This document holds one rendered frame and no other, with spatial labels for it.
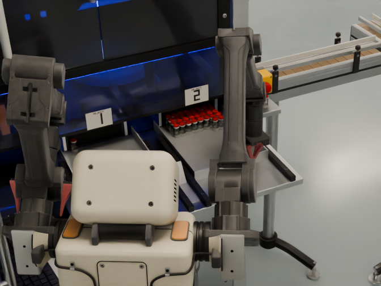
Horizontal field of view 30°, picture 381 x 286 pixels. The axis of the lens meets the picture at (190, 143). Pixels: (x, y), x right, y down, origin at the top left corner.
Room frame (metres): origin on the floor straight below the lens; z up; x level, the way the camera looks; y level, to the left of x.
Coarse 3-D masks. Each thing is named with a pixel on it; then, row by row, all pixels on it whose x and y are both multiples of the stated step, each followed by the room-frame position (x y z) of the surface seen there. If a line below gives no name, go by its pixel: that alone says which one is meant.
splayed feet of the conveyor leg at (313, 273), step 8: (264, 240) 2.35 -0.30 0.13; (272, 240) 2.35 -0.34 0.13; (280, 240) 2.35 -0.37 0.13; (264, 248) 2.34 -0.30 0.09; (272, 248) 2.34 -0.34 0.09; (280, 248) 2.33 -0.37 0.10; (288, 248) 2.31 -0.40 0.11; (296, 248) 2.31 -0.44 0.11; (296, 256) 2.29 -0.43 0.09; (304, 256) 2.28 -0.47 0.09; (304, 264) 2.26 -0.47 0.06; (312, 264) 2.25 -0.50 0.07; (312, 272) 2.26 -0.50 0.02
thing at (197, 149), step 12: (156, 132) 2.07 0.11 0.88; (168, 132) 2.07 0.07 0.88; (204, 132) 2.06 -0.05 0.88; (216, 132) 2.05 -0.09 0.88; (168, 144) 1.97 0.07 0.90; (180, 144) 1.99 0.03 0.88; (192, 144) 1.99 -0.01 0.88; (204, 144) 1.98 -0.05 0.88; (216, 144) 1.98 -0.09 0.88; (180, 156) 1.88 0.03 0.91; (192, 156) 1.92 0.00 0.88; (204, 156) 1.91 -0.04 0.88; (216, 156) 1.91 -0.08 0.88; (264, 156) 1.88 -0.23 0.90; (192, 168) 1.80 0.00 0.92; (204, 168) 1.80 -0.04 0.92
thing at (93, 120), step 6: (108, 108) 1.96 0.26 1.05; (90, 114) 1.93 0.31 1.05; (96, 114) 1.94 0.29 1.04; (102, 114) 1.95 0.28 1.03; (108, 114) 1.96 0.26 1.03; (90, 120) 1.93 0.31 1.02; (96, 120) 1.94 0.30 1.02; (108, 120) 1.96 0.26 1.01; (90, 126) 1.93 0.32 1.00; (96, 126) 1.94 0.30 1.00; (102, 126) 1.95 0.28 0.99
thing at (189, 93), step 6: (186, 90) 2.06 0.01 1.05; (192, 90) 2.07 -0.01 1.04; (204, 90) 2.08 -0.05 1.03; (186, 96) 2.06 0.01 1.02; (192, 96) 2.07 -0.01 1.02; (198, 96) 2.08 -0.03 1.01; (204, 96) 2.08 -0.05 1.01; (186, 102) 2.06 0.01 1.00; (192, 102) 2.07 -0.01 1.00; (198, 102) 2.08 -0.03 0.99
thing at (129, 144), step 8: (128, 136) 2.05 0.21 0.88; (136, 136) 2.02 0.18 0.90; (96, 144) 2.01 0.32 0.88; (104, 144) 2.01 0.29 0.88; (112, 144) 2.01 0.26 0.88; (120, 144) 2.00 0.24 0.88; (128, 144) 2.00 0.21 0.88; (136, 144) 2.00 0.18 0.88; (144, 144) 1.95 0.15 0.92; (64, 152) 1.97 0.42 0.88; (72, 152) 1.97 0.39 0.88; (64, 160) 1.90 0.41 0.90; (72, 160) 1.92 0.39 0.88; (72, 168) 1.88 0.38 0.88
